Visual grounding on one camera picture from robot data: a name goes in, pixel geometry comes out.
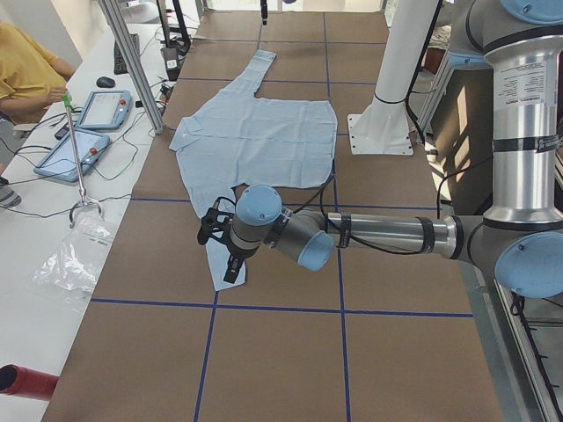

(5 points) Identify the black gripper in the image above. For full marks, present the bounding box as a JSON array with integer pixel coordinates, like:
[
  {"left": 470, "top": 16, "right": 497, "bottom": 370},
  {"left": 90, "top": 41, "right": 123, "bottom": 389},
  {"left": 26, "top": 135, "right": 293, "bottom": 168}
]
[{"left": 223, "top": 237, "right": 260, "bottom": 283}]

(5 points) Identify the light blue button-up shirt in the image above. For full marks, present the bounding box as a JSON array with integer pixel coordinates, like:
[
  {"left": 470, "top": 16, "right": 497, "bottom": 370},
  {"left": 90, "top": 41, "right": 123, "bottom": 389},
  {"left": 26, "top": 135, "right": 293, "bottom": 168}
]
[{"left": 170, "top": 50, "right": 337, "bottom": 291}]

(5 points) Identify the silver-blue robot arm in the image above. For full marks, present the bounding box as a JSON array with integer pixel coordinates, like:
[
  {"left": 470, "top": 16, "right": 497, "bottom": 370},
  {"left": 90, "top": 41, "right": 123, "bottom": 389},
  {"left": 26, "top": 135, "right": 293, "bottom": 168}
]
[{"left": 219, "top": 9, "right": 493, "bottom": 314}]

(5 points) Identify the black keyboard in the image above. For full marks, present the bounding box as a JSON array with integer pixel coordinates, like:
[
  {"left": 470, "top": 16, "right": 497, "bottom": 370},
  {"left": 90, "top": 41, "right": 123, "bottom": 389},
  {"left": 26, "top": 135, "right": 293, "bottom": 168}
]
[{"left": 113, "top": 33, "right": 141, "bottom": 76}]

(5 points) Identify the clear plastic bag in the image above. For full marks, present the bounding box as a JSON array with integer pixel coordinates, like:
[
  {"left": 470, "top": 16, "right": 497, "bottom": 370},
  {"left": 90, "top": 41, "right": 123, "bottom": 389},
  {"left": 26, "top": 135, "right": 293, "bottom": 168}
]
[{"left": 29, "top": 216, "right": 118, "bottom": 313}]

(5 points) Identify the black computer mouse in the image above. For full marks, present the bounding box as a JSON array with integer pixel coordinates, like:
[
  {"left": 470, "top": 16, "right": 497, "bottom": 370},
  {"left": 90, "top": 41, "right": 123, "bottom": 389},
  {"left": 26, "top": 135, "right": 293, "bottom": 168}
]
[{"left": 96, "top": 76, "right": 115, "bottom": 88}]

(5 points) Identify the upper blue teach pendant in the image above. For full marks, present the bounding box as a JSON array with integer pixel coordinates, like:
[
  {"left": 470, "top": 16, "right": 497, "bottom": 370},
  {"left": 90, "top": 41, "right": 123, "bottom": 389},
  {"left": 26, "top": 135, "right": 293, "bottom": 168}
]
[{"left": 76, "top": 90, "right": 132, "bottom": 131}]

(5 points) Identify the blue teach pendant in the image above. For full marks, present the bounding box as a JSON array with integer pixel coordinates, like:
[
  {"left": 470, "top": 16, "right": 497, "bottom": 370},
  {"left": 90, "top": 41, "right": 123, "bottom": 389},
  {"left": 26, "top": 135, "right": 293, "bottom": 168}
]
[
  {"left": 76, "top": 90, "right": 132, "bottom": 131},
  {"left": 33, "top": 129, "right": 110, "bottom": 183}
]

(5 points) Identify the lower blue teach pendant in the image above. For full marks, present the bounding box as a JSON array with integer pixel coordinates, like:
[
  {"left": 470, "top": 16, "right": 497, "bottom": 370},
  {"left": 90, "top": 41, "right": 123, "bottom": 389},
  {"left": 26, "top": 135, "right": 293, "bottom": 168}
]
[{"left": 33, "top": 129, "right": 110, "bottom": 183}]

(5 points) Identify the metal reacher grabber stick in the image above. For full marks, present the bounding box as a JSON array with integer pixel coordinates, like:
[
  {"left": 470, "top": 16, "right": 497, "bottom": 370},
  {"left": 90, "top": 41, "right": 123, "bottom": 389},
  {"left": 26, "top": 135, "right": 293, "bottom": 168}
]
[{"left": 62, "top": 93, "right": 103, "bottom": 229}]

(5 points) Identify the person in yellow shirt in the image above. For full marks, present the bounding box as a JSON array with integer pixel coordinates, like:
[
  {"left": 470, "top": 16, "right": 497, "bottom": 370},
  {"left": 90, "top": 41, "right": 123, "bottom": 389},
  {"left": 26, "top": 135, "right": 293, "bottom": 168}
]
[{"left": 0, "top": 21, "right": 77, "bottom": 208}]

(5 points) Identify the red cylinder tube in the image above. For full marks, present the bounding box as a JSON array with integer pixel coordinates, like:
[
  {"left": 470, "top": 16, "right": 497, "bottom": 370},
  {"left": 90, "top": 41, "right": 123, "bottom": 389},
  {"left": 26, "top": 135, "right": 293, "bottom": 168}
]
[{"left": 1, "top": 364, "right": 59, "bottom": 401}]

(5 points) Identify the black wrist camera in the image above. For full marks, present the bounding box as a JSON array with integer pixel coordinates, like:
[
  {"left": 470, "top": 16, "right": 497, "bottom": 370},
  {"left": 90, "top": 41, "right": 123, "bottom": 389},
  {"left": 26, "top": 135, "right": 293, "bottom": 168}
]
[{"left": 197, "top": 196, "right": 235, "bottom": 245}]

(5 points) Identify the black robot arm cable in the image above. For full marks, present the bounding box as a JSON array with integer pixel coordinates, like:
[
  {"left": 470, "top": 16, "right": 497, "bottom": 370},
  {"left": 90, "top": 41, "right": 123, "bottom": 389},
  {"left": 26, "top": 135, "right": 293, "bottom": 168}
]
[{"left": 281, "top": 173, "right": 441, "bottom": 256}]

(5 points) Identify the aluminium frame post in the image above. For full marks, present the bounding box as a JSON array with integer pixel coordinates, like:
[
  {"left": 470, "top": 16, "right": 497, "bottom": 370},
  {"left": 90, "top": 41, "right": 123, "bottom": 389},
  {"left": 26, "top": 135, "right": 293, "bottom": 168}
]
[{"left": 99, "top": 0, "right": 165, "bottom": 135}]

